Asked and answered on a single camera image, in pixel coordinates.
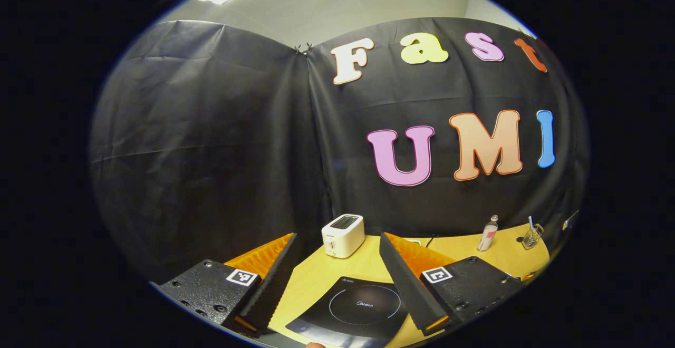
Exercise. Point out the small white pink-label bottle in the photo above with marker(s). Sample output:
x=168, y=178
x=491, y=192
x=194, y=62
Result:
x=487, y=234

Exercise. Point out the white toaster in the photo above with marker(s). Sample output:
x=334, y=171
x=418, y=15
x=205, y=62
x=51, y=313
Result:
x=343, y=237

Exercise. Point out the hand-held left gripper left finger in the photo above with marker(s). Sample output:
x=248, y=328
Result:
x=271, y=290

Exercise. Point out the black induction cooktop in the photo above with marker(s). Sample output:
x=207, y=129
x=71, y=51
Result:
x=364, y=306

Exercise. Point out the black backdrop clip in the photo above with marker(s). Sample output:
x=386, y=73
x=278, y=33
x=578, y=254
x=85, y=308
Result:
x=303, y=49

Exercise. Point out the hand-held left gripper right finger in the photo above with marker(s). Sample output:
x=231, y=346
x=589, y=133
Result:
x=408, y=290

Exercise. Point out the clear glass cup with straw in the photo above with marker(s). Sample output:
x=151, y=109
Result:
x=532, y=237

